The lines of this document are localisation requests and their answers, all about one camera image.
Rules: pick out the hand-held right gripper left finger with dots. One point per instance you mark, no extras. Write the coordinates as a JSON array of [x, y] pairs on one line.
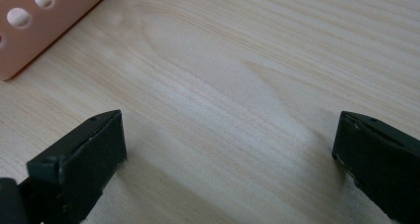
[[79, 161]]

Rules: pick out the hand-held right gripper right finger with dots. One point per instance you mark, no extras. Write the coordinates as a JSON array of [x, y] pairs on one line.
[[379, 161]]

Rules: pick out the pink perforated plastic basket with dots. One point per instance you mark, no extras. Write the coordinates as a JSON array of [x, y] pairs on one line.
[[36, 35]]

